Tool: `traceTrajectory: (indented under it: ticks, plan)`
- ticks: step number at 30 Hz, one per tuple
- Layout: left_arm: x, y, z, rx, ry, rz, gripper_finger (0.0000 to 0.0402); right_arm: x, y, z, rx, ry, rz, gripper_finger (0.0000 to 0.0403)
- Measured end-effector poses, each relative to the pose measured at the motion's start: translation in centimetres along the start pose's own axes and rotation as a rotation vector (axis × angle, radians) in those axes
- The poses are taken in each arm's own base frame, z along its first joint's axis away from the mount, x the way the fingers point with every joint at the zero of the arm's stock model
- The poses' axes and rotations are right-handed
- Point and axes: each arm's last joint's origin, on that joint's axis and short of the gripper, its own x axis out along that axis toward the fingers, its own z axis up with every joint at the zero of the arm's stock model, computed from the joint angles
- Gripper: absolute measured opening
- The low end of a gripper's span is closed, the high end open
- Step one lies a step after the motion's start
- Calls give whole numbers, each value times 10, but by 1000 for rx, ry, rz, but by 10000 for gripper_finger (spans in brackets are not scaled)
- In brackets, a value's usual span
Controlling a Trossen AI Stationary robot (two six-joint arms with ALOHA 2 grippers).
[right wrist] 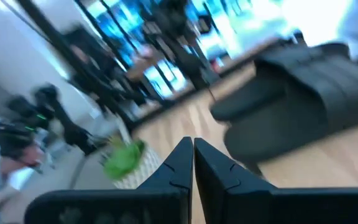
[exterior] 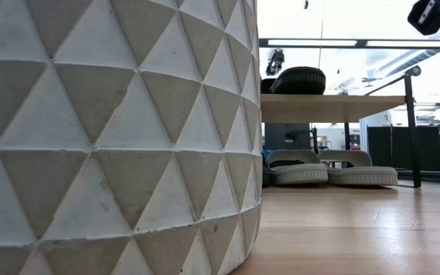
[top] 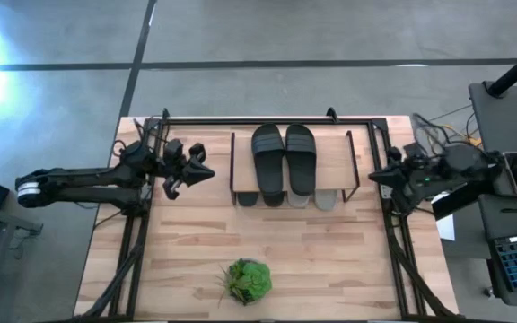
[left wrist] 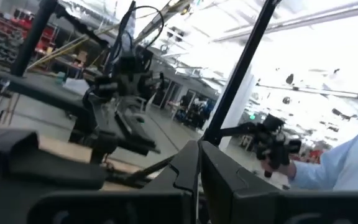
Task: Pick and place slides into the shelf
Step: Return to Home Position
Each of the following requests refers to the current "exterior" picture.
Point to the dark grey cabinet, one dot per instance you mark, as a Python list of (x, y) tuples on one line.
[(281, 135)]

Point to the black metal table frame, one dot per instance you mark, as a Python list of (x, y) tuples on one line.
[(434, 176)]

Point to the green succulent in white pot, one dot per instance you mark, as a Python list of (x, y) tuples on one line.
[(109, 133)]

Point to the wooden shelf with black legs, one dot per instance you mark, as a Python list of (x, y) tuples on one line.
[(319, 107)]

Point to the ceiling light bar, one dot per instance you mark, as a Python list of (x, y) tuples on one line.
[(361, 43)]

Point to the black hanging device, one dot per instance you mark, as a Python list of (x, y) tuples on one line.
[(274, 63)]

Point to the black partition wall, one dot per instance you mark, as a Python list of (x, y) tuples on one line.
[(392, 145)]

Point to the grey slide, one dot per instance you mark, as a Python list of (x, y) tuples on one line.
[(361, 175), (300, 173)]

